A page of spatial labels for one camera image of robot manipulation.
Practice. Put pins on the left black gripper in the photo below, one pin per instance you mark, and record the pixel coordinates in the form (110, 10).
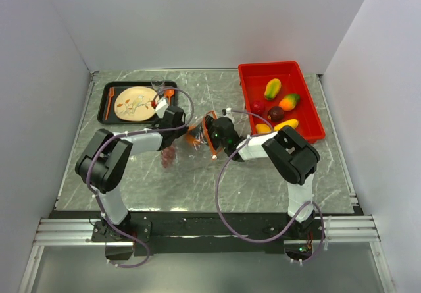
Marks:
(181, 133)

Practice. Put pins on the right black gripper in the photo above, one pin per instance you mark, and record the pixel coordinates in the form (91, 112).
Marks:
(209, 122)

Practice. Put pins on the clear zip top bag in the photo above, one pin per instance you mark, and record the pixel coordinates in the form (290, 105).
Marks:
(201, 132)

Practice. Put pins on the orange fake tangerine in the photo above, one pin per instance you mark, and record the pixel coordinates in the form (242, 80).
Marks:
(189, 138)

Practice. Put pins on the purple fake grapes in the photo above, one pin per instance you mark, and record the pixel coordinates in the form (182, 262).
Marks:
(168, 156)

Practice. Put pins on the orange fake fruit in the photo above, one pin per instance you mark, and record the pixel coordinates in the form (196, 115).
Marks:
(263, 129)

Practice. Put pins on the red fake apple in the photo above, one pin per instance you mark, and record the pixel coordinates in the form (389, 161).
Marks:
(258, 107)

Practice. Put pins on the dark purple fake plum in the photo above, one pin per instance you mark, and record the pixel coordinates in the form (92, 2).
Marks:
(275, 114)

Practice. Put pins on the yellow fake lemon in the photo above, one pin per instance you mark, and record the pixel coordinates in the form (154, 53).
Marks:
(272, 89)

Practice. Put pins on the green orange fake mango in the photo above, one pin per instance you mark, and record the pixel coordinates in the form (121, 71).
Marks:
(289, 102)

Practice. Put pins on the yellow fake fruit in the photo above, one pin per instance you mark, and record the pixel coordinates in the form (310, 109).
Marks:
(293, 123)

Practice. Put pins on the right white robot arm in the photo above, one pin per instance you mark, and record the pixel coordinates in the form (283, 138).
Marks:
(291, 155)

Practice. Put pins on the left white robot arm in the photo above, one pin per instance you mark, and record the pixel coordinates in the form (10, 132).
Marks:
(103, 162)

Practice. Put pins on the orange plastic spoon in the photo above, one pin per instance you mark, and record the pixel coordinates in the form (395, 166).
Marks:
(169, 93)

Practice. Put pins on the clear plastic cup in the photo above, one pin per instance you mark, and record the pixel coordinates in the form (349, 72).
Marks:
(158, 84)

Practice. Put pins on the beige bird plate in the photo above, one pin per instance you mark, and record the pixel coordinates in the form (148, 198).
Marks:
(135, 104)

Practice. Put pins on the black serving tray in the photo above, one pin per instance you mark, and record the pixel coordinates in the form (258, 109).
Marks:
(119, 88)

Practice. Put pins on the orange plastic fork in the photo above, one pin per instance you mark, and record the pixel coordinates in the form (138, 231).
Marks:
(109, 101)

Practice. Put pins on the red plastic bin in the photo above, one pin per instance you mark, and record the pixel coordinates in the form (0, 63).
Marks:
(253, 79)

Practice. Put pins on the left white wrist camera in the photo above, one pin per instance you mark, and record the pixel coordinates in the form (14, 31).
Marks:
(161, 107)

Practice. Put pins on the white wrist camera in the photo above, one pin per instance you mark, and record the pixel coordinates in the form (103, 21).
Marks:
(161, 107)
(228, 114)

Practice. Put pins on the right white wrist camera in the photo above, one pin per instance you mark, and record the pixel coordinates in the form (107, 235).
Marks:
(228, 114)

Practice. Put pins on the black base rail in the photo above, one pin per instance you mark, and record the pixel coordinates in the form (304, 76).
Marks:
(153, 233)

